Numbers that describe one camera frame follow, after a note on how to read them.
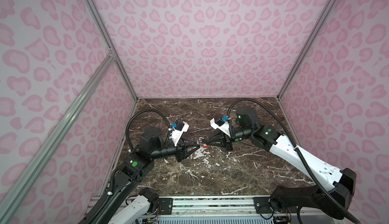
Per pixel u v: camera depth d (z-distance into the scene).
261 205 0.74
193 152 0.59
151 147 0.49
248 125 0.54
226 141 0.56
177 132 0.54
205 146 0.93
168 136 0.53
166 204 0.74
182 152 0.54
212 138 0.62
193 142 0.63
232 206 0.75
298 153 0.45
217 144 0.61
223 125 0.55
